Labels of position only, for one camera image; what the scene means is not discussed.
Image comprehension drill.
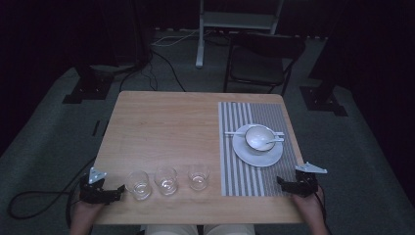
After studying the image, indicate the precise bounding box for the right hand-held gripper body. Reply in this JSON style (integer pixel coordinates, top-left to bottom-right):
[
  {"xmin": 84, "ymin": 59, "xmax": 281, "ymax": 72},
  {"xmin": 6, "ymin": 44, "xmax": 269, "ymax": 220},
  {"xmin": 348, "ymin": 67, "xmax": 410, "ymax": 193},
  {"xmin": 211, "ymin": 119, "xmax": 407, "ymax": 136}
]
[{"xmin": 295, "ymin": 162, "xmax": 328, "ymax": 198}]

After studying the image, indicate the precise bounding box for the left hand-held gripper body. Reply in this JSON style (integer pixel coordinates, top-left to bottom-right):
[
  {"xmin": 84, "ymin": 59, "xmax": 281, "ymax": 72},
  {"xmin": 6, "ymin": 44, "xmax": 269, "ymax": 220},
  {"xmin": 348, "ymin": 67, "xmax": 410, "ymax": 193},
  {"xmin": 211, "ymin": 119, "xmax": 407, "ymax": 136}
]
[{"xmin": 79, "ymin": 166, "xmax": 111, "ymax": 206}]

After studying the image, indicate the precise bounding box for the person's right hand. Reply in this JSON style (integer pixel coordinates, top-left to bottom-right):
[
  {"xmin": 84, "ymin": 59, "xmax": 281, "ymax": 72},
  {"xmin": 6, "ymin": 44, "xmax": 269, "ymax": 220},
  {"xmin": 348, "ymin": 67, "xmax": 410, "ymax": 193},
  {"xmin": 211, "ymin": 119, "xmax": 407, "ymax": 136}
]
[{"xmin": 292, "ymin": 189, "xmax": 326, "ymax": 218}]

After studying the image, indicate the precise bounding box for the person's left hand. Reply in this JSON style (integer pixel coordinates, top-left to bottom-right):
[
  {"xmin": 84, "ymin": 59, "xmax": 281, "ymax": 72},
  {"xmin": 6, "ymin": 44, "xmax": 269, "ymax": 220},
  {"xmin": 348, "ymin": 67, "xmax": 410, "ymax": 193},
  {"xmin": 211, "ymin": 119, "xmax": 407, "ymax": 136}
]
[{"xmin": 71, "ymin": 201, "xmax": 106, "ymax": 226}]

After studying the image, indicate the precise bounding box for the clear glass cup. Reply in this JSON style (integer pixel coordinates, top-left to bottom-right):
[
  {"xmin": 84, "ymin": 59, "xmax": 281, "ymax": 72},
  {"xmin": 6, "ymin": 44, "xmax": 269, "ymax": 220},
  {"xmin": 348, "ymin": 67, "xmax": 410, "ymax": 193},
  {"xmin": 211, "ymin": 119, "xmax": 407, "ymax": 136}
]
[
  {"xmin": 154, "ymin": 166, "xmax": 179, "ymax": 197},
  {"xmin": 125, "ymin": 169, "xmax": 154, "ymax": 202},
  {"xmin": 187, "ymin": 164, "xmax": 211, "ymax": 192}
]

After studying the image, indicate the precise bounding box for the white round plate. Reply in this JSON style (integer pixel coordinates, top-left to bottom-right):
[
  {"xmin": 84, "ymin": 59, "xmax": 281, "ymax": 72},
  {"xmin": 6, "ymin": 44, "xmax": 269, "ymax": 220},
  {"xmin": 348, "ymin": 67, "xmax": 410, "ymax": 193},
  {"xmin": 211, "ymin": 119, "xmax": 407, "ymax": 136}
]
[{"xmin": 232, "ymin": 124, "xmax": 284, "ymax": 168}]

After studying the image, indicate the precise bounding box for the grey striped placemat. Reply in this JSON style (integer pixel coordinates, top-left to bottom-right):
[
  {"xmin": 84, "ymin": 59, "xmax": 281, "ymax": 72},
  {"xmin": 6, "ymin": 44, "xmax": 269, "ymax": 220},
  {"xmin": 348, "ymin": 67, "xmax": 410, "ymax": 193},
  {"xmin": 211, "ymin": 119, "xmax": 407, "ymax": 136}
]
[{"xmin": 217, "ymin": 101, "xmax": 300, "ymax": 198}]

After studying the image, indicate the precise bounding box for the white bowl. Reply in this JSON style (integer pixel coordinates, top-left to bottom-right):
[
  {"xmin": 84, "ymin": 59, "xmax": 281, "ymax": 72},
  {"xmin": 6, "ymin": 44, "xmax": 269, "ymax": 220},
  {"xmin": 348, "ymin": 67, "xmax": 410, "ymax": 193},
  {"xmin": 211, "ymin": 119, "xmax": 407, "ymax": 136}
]
[{"xmin": 244, "ymin": 124, "xmax": 277, "ymax": 153}]

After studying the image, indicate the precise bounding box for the person's left leg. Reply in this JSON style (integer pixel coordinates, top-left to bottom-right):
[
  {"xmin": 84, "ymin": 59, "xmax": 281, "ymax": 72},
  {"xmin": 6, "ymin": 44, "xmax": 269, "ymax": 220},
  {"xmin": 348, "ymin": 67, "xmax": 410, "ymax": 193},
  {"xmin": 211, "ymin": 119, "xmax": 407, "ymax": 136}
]
[{"xmin": 145, "ymin": 223, "xmax": 199, "ymax": 235}]

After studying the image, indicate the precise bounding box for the person's leg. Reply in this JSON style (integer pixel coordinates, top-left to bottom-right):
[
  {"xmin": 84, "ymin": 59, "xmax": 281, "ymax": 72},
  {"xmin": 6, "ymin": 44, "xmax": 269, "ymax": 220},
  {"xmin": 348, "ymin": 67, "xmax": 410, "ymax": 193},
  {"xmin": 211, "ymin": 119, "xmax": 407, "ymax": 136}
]
[
  {"xmin": 145, "ymin": 223, "xmax": 199, "ymax": 235},
  {"xmin": 204, "ymin": 223, "xmax": 256, "ymax": 235}
]

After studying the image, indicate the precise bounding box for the person's right leg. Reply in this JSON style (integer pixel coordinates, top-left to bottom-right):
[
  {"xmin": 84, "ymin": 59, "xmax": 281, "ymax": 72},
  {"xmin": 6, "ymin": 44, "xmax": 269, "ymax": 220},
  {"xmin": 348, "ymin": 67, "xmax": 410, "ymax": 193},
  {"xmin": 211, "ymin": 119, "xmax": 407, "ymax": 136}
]
[{"xmin": 204, "ymin": 223, "xmax": 256, "ymax": 235}]

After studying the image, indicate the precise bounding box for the white chopstick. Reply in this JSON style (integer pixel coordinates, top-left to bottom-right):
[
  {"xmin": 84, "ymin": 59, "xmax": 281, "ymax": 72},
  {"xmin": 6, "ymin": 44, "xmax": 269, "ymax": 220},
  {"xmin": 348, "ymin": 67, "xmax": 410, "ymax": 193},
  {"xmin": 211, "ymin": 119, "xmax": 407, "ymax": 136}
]
[
  {"xmin": 224, "ymin": 131, "xmax": 285, "ymax": 137},
  {"xmin": 224, "ymin": 130, "xmax": 286, "ymax": 135}
]

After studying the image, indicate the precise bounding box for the black stand base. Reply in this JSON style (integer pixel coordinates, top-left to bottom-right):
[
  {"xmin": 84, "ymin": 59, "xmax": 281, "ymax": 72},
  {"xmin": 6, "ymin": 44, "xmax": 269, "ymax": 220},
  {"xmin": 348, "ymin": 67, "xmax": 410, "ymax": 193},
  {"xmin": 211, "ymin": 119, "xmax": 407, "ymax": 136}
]
[
  {"xmin": 299, "ymin": 85, "xmax": 348, "ymax": 118},
  {"xmin": 62, "ymin": 65, "xmax": 115, "ymax": 106}
]

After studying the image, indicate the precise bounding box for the black folding chair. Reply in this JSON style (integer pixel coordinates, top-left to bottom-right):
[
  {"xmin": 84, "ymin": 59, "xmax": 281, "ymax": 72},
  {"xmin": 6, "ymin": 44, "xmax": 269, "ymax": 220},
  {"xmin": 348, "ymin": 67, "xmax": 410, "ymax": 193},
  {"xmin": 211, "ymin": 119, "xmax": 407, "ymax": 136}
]
[{"xmin": 223, "ymin": 32, "xmax": 306, "ymax": 97}]

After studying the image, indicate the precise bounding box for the white metal stand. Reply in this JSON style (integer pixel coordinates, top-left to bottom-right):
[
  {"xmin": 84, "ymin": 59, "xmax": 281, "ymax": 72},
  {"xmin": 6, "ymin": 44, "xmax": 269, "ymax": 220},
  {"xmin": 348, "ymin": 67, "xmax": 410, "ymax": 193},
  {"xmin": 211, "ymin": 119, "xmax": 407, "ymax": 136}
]
[{"xmin": 195, "ymin": 0, "xmax": 285, "ymax": 69}]

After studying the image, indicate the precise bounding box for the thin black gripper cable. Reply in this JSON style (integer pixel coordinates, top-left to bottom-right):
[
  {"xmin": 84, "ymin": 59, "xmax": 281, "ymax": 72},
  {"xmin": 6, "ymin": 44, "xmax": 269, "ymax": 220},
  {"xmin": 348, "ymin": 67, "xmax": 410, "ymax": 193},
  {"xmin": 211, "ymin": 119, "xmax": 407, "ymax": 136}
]
[{"xmin": 312, "ymin": 185, "xmax": 331, "ymax": 235}]

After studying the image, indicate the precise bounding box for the thick black gripper cable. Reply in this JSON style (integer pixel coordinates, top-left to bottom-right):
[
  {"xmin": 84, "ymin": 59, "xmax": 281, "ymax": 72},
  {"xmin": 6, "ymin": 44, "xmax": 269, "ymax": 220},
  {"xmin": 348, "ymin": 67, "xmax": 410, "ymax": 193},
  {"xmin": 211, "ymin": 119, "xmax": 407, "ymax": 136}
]
[{"xmin": 7, "ymin": 156, "xmax": 97, "ymax": 220}]

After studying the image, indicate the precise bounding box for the thin black floor cable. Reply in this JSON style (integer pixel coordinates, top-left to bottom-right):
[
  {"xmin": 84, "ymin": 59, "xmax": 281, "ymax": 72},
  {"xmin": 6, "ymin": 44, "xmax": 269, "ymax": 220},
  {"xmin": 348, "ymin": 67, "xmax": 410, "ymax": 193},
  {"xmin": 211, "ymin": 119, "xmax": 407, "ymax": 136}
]
[{"xmin": 118, "ymin": 48, "xmax": 187, "ymax": 93}]

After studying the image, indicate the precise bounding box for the white cable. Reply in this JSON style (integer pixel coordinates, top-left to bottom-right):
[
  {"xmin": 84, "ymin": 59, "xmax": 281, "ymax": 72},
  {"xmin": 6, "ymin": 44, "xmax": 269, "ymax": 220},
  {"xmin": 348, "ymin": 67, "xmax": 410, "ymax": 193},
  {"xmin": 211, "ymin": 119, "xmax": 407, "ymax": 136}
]
[{"xmin": 151, "ymin": 29, "xmax": 201, "ymax": 47}]

